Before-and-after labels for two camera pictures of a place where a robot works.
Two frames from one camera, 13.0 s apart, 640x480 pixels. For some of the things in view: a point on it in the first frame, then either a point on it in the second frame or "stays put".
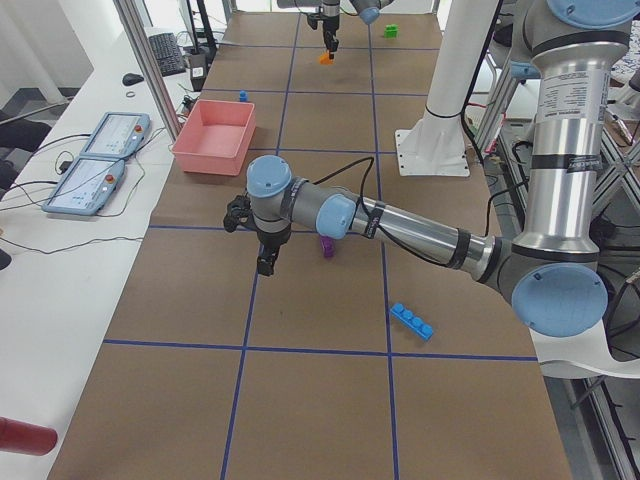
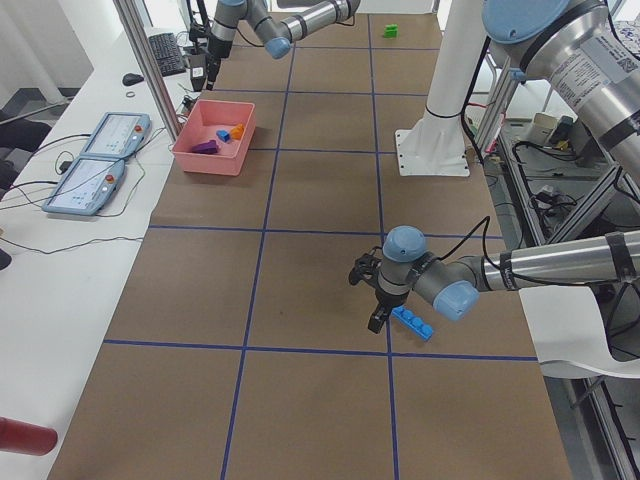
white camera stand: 435,143 stays put
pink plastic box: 214,136 stays put
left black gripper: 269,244 -> 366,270
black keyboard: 167,53 stays put
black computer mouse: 131,79 stays put
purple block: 328,245 -> 209,147
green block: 391,31 stays put
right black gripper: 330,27 -> 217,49
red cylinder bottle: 22,437 stays put
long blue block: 423,330 stays put
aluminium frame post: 150,65 stays put
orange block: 325,59 -> 237,131
